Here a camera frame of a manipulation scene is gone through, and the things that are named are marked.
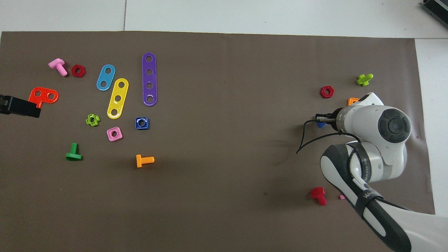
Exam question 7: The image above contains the purple four-hole strip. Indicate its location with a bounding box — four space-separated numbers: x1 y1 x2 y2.
142 52 158 106

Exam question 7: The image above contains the brown table mat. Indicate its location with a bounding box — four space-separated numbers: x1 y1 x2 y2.
0 31 436 252

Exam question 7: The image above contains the red angled plate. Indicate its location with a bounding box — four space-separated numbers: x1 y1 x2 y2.
28 87 59 109

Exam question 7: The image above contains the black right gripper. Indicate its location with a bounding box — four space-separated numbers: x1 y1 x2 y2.
315 108 342 131

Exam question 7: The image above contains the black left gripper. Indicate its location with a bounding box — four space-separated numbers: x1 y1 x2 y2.
0 94 42 118

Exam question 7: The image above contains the lime cross-head screw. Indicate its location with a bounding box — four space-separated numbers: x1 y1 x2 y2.
356 73 374 87

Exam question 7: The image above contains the pink square nut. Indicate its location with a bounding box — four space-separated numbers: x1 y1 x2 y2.
107 127 123 142

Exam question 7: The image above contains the blue two-hole strip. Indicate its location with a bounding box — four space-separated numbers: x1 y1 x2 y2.
96 64 116 91

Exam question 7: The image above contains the red plastic screw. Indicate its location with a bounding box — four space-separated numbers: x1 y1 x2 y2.
310 187 328 206

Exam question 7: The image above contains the dark electronic device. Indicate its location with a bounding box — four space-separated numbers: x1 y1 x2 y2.
422 0 448 26

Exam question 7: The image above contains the yellow three-hole strip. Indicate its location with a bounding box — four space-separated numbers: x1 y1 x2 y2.
107 78 129 120

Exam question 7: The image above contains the orange plastic screw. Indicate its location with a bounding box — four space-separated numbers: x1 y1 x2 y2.
136 154 155 168

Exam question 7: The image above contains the green plastic screw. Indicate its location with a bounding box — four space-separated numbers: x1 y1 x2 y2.
65 142 83 161

